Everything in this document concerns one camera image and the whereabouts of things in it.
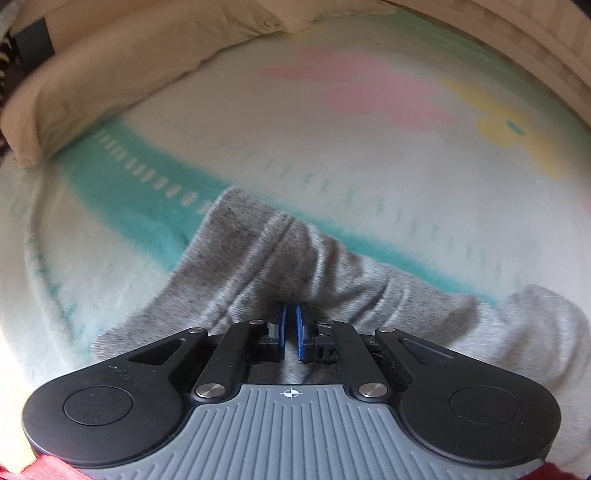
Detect floral bed blanket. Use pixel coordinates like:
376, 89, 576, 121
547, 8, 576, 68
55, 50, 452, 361
1, 10, 590, 470

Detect beige pillow near camera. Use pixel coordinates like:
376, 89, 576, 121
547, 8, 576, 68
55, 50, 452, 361
1, 1, 396, 169

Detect grey sweatpants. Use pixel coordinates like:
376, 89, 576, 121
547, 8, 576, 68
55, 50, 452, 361
91, 187, 590, 476

